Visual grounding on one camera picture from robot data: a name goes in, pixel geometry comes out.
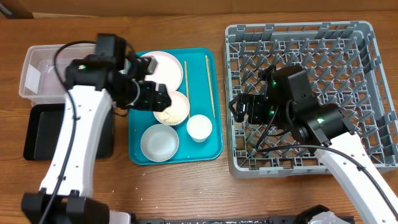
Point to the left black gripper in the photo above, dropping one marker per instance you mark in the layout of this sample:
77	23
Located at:
148	102

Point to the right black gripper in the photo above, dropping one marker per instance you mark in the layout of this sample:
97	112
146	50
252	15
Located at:
254	101

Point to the pink bowl with rice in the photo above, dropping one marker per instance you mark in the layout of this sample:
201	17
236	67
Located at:
177	112

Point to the grey shallow bowl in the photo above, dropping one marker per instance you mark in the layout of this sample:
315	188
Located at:
159	143

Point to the white cup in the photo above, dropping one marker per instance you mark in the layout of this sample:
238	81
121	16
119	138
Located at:
199	127

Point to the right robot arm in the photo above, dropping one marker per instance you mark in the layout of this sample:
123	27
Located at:
290	104

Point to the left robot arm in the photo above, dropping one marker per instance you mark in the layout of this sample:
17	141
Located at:
112	76

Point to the large white plate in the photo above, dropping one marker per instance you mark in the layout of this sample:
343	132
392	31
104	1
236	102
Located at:
168	71

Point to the left wooden chopstick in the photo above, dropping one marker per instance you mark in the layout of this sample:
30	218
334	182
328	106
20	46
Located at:
187	86

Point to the wooden chopstick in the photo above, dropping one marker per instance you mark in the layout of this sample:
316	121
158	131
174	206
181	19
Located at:
210	84
187	86

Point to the teal serving tray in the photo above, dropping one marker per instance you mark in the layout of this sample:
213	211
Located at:
200	103

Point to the right wooden chopstick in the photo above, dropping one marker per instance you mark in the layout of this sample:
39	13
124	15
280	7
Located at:
210	84

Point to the grey plastic dish rack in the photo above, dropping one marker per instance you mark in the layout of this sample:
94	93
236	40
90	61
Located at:
344	67

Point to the black rectangular tray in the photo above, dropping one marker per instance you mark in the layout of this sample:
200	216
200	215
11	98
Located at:
44	128

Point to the clear plastic bin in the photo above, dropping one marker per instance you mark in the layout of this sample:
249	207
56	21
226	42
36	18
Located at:
39	83

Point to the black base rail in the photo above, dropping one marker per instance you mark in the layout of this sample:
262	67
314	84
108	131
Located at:
316	214

